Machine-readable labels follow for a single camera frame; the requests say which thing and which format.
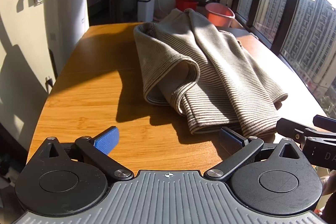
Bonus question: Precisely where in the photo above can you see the white cylindrical air purifier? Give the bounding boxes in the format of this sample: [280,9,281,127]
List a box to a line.
[43,0,88,80]

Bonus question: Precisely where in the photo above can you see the pink plastic basin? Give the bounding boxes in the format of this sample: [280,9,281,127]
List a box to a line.
[205,2,236,28]

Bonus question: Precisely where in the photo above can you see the apartment buildings outside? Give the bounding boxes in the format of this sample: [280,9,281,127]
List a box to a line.
[238,0,336,119]

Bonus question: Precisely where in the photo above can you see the red bucket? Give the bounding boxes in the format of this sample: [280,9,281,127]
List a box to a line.
[175,0,199,12]

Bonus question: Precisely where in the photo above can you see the beige striped garment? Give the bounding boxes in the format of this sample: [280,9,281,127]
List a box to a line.
[133,8,289,138]

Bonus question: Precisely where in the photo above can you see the white trash bin black lid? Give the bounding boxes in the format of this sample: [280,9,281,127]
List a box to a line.
[137,0,155,23]

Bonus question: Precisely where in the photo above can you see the person's right hand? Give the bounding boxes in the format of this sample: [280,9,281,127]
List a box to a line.
[321,170,336,196]

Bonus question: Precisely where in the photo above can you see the black window frame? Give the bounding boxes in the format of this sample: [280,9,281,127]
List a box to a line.
[231,0,336,119]

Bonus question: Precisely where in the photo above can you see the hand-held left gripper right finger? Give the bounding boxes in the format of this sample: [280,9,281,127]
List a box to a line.
[204,127,303,183]

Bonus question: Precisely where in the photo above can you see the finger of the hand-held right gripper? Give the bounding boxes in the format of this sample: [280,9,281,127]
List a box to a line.
[276,118,319,147]
[313,115,336,133]

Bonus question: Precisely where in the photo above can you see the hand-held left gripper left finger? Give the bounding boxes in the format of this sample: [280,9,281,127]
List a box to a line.
[39,126,134,183]

